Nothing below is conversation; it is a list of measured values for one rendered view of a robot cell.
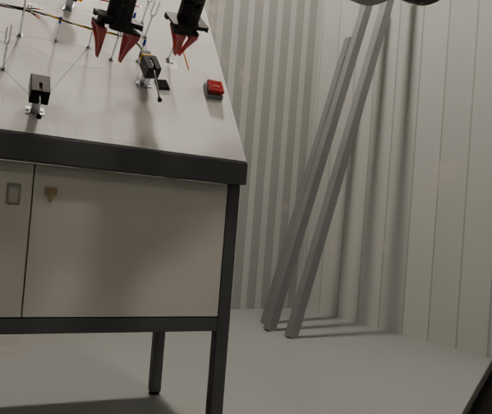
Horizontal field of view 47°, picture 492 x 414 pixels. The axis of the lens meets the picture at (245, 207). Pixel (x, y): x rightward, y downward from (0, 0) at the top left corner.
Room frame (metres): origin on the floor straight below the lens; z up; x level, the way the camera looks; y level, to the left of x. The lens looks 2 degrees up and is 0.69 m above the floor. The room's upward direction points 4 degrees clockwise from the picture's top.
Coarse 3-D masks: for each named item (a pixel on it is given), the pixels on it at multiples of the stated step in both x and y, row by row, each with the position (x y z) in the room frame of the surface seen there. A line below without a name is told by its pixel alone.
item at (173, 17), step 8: (184, 0) 1.38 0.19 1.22; (184, 8) 1.39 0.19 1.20; (192, 8) 1.38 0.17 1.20; (200, 8) 1.39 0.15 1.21; (168, 16) 1.40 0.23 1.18; (176, 16) 1.42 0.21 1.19; (184, 16) 1.40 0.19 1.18; (192, 16) 1.40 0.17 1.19; (176, 24) 1.39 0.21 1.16; (184, 24) 1.40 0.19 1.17; (192, 24) 1.41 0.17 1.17; (200, 24) 1.44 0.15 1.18
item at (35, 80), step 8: (32, 80) 1.39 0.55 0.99; (40, 80) 1.40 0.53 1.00; (48, 80) 1.41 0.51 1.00; (32, 88) 1.38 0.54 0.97; (40, 88) 1.40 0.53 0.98; (48, 88) 1.40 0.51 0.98; (32, 96) 1.39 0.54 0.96; (40, 96) 1.39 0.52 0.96; (48, 96) 1.40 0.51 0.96; (32, 104) 1.44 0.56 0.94; (40, 104) 1.44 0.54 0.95; (32, 112) 1.46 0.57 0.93; (40, 112) 1.47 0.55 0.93
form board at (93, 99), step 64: (0, 0) 1.66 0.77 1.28; (64, 0) 1.78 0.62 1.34; (0, 64) 1.51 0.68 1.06; (64, 64) 1.62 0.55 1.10; (128, 64) 1.73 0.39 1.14; (192, 64) 1.87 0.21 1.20; (0, 128) 1.39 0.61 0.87; (64, 128) 1.48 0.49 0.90; (128, 128) 1.57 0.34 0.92; (192, 128) 1.68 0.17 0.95
